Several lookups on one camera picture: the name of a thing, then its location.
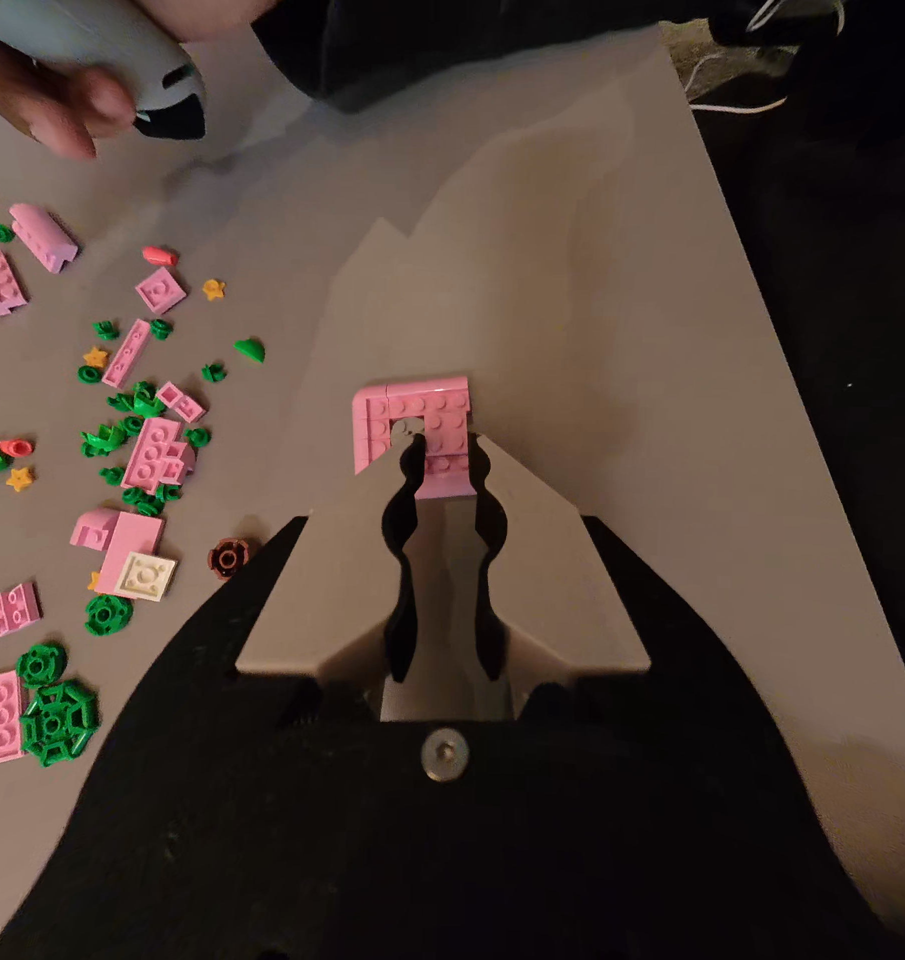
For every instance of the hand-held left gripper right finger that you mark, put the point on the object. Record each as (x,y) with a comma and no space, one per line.
(565,592)

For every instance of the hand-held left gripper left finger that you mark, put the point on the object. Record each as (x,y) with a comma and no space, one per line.
(332,592)

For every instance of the pink and brown brick assembly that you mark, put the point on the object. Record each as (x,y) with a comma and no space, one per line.
(437,409)

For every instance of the person's right forearm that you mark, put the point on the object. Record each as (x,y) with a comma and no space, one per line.
(385,52)

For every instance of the person's right hand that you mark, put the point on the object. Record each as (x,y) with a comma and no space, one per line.
(47,105)

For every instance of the brown round brick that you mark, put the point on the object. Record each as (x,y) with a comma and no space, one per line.
(227,559)

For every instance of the white square tile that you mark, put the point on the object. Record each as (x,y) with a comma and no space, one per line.
(146,576)

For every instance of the red cone piece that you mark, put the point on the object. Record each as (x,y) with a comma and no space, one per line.
(15,448)
(160,256)

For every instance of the scattered pink bricks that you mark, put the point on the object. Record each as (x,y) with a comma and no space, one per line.
(152,457)

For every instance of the scattered green plant pieces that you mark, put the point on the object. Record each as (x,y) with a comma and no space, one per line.
(251,352)

